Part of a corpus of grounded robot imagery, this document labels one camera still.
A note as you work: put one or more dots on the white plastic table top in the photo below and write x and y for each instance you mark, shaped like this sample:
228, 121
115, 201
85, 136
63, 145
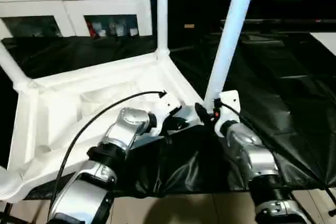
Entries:
78, 85

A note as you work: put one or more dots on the black glossy mat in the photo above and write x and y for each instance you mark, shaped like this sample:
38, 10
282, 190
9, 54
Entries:
275, 90

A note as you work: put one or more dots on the small yellow label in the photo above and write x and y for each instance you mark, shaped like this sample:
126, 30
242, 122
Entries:
189, 26

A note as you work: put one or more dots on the small red box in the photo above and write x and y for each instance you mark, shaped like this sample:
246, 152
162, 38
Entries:
92, 28

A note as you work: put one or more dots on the flat white board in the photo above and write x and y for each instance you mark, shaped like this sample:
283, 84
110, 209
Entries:
325, 40

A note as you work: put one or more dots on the black floor rod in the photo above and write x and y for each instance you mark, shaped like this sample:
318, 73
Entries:
332, 209

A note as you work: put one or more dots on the white sideboard with glass doors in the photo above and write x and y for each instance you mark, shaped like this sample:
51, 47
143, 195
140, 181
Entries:
78, 6

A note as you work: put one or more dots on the black folding stand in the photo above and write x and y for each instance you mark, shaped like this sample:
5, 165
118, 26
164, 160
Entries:
8, 213

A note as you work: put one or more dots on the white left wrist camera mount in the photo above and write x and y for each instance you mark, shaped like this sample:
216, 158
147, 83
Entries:
168, 103

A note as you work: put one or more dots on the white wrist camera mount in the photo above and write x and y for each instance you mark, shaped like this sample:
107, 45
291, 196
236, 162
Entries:
228, 98
168, 103

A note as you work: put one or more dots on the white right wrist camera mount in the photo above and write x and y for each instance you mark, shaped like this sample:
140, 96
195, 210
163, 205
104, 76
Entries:
228, 98

